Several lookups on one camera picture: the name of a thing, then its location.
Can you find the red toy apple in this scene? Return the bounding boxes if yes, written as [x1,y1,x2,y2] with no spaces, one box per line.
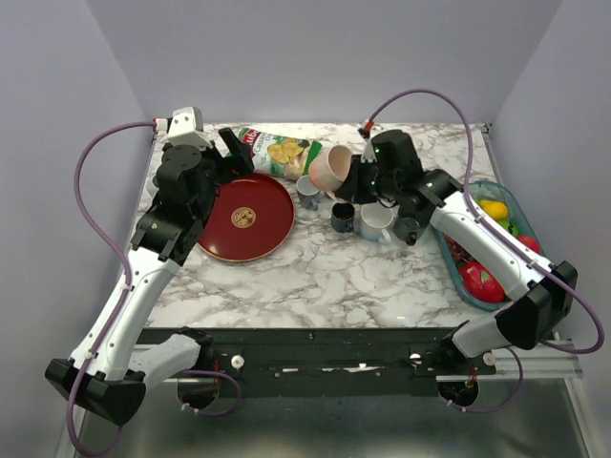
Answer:
[517,235,541,254]

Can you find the white bottle grey cap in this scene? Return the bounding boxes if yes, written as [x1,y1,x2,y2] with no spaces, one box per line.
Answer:
[146,177,158,197]

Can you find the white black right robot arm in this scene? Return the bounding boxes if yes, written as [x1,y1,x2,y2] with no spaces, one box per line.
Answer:
[335,130,578,374]

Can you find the red round tray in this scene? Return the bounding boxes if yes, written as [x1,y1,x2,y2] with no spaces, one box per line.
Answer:
[199,174,295,262]

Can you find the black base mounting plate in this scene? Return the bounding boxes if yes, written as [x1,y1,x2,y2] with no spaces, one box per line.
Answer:
[137,326,497,400]

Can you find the green chips bag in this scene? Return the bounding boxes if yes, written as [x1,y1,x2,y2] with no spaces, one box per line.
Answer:
[238,128,323,181]

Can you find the dark blue mug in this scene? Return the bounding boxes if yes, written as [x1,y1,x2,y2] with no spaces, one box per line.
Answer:
[330,202,355,233]

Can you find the dark grey mug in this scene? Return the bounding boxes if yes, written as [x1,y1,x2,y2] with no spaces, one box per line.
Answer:
[393,217,427,246]

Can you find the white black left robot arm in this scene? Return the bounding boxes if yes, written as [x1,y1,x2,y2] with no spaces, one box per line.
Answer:
[45,128,254,427]

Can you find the red toy dragon fruit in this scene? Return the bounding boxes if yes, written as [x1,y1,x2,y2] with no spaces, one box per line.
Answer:
[459,261,505,303]

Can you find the dark toy grapes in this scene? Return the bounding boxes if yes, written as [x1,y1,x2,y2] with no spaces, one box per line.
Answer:
[444,235,473,263]

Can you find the teal transparent fruit container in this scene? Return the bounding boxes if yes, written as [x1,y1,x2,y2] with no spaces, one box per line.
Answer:
[431,181,547,312]

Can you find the pink upside-down mug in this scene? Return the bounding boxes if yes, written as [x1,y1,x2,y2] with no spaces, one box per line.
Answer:
[308,145,352,196]

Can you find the light blue white mug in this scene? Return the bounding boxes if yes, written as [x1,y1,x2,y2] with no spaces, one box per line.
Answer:
[358,203,394,243]

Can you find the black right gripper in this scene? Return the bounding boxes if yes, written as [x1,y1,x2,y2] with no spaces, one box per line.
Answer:
[336,155,399,205]

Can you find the yellow toy lemon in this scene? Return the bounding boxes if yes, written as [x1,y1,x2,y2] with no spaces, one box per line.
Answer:
[478,199,509,220]

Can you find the grey blue mug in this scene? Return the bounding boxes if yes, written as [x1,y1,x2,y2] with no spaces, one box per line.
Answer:
[296,176,321,211]

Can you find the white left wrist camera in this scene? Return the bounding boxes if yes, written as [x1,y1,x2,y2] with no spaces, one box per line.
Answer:
[166,107,213,151]

